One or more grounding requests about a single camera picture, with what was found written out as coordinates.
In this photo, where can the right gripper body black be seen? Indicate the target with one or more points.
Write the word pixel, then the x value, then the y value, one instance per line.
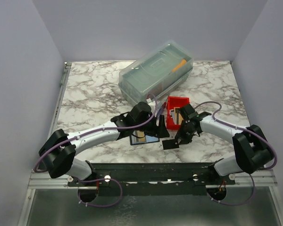
pixel 185 133

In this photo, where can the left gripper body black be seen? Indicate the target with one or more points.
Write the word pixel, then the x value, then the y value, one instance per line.
pixel 150 128

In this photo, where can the gold magnetic stripe card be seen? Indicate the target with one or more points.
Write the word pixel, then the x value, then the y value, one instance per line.
pixel 139 137

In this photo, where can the black card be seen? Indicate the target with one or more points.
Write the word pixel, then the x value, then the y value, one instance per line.
pixel 170 144

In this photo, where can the black card holder wallet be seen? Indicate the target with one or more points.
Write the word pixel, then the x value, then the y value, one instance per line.
pixel 149 139

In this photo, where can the stack of credit cards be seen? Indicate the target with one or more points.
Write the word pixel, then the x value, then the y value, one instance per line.
pixel 176 115

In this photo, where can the red plastic bin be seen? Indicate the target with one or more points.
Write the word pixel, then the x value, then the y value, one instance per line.
pixel 171 103

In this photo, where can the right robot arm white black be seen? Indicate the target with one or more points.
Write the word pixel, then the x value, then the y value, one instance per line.
pixel 252 152

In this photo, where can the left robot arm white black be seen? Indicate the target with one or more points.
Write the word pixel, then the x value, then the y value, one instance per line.
pixel 59 151

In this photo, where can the blue red screwdriver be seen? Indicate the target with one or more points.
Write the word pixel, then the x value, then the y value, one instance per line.
pixel 160 111

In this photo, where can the clear plastic storage box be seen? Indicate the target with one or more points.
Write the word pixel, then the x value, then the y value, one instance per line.
pixel 152 74

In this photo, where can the orange tool inside box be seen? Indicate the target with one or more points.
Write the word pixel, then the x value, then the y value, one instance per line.
pixel 182 63

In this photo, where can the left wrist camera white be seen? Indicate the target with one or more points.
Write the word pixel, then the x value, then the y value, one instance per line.
pixel 151 103

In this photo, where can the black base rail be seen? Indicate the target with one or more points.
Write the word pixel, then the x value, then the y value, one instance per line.
pixel 143 179

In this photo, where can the aluminium frame rail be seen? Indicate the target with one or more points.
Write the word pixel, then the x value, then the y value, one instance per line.
pixel 261 178

